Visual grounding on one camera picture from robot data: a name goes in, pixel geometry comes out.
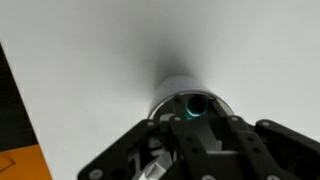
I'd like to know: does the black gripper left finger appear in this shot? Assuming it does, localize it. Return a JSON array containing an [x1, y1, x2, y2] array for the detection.
[[77, 96, 214, 180]]

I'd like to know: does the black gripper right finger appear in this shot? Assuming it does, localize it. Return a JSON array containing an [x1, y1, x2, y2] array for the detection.
[[208, 97, 320, 180]]

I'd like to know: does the white ceramic mug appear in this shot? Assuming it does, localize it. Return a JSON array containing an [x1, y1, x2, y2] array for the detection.
[[147, 74, 235, 134]]

